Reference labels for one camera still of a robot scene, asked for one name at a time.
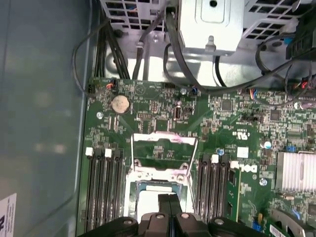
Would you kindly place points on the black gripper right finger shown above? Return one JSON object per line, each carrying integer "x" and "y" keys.
{"x": 190, "y": 227}

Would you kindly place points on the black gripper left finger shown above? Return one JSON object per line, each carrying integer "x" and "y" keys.
{"x": 153, "y": 227}

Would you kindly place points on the silver CPU chip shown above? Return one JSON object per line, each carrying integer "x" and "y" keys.
{"x": 148, "y": 202}

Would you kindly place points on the metal socket cover frame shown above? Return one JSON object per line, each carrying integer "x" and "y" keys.
{"x": 163, "y": 137}

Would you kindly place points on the CPU socket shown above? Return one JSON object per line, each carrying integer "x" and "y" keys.
{"x": 130, "y": 195}

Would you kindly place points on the green RAM stick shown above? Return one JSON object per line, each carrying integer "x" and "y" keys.
{"x": 233, "y": 195}

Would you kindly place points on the small graphics card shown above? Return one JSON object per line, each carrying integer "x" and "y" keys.
{"x": 291, "y": 222}

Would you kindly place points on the green motherboard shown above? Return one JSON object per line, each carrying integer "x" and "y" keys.
{"x": 222, "y": 128}

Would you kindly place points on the silver chipset heatsink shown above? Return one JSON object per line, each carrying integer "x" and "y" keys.
{"x": 296, "y": 172}

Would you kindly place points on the round coin battery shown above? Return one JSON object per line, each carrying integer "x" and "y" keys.
{"x": 120, "y": 105}

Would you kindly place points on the white label sticker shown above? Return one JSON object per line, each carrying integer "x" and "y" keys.
{"x": 7, "y": 214}

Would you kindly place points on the black PC case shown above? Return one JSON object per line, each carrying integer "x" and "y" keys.
{"x": 37, "y": 98}

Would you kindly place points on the perforated metal drive cage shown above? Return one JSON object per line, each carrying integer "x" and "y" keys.
{"x": 105, "y": 6}

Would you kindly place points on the silver metal bracket box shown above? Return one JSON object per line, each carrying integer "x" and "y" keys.
{"x": 212, "y": 37}

